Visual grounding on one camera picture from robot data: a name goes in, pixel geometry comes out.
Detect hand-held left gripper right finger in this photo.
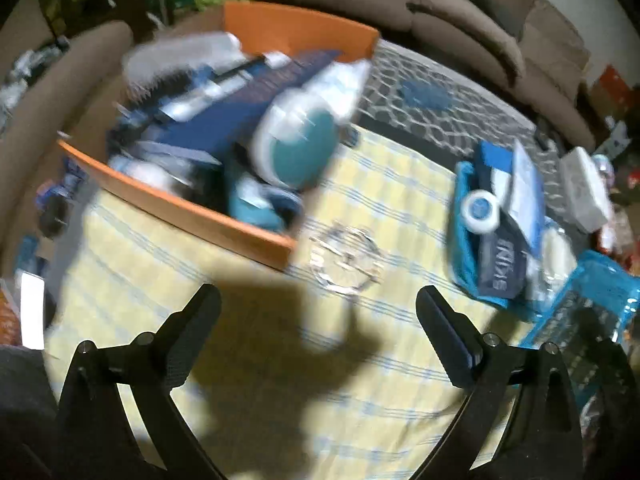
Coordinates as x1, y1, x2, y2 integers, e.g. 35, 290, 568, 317
415, 285, 583, 480

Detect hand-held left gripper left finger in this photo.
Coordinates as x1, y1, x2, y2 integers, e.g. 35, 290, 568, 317
52, 284, 223, 480

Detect clear bag of white rolls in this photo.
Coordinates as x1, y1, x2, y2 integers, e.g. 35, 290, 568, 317
525, 220, 581, 307

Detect blue transparent tool case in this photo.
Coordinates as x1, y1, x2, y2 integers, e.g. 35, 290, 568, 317
520, 250, 640, 411

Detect orange cardboard box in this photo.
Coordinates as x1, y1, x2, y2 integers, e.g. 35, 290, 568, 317
57, 1, 381, 271

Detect navy flat packet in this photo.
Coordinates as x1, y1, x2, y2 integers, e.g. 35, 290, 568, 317
475, 220, 531, 299

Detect white round tin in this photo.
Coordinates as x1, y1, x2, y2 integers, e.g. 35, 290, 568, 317
460, 191, 501, 234

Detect yellow checked cloth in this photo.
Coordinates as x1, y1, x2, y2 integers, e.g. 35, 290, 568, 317
45, 127, 551, 480

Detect blue white striped packet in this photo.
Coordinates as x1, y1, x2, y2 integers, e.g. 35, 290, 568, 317
479, 140, 547, 261

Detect white tissue box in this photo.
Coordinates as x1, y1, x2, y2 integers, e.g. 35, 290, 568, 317
559, 147, 614, 234

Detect navy long printed pouch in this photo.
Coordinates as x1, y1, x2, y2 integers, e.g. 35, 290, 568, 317
155, 50, 346, 162

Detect purple round box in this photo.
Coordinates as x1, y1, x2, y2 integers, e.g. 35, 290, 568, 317
595, 152, 619, 181

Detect brown armchair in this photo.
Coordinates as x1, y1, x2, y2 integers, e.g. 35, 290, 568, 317
0, 20, 134, 271

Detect white plastic bag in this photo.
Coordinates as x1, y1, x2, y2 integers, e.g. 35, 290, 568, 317
122, 31, 246, 86

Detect red boxes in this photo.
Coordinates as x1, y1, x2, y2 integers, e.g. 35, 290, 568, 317
590, 65, 626, 106

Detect brown back pillow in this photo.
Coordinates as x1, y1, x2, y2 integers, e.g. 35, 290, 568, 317
520, 0, 591, 91

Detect brown seat pillow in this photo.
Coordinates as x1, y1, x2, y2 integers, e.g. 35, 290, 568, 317
407, 0, 526, 84

